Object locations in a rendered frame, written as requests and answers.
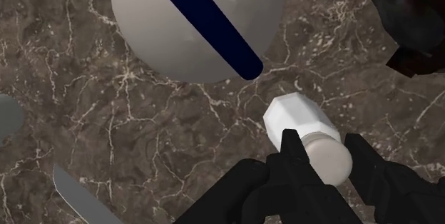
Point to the white round bowl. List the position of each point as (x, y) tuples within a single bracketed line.
[(153, 28)]

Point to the grey knife blade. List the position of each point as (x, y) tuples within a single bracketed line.
[(80, 199)]

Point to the white bottle with round cap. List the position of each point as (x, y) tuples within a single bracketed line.
[(306, 119)]

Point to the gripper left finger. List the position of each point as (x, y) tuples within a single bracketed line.
[(292, 181)]

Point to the dark grey and red object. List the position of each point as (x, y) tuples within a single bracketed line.
[(410, 11)]

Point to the grey rounded object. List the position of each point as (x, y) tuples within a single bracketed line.
[(8, 117)]

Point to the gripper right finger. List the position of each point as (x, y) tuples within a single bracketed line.
[(389, 188)]

